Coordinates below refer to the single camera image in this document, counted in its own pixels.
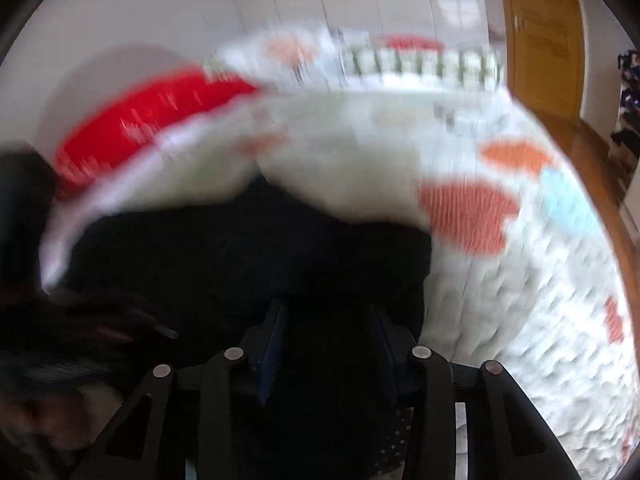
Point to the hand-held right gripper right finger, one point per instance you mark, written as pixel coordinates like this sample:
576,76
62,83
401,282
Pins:
386,341

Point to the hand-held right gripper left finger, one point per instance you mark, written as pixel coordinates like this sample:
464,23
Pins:
272,340

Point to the black pants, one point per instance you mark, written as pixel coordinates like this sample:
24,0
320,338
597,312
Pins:
250,260

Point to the grey quilted bedspread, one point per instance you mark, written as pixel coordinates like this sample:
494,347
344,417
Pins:
500,310

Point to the green bolster pillow white print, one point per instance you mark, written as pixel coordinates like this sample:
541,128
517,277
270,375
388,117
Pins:
425,65

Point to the white floral pillow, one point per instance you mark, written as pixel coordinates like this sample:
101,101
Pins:
285,50

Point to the white shoe rack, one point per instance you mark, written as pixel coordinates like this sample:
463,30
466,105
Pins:
627,110

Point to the wooden door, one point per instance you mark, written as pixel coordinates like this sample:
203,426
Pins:
545,35

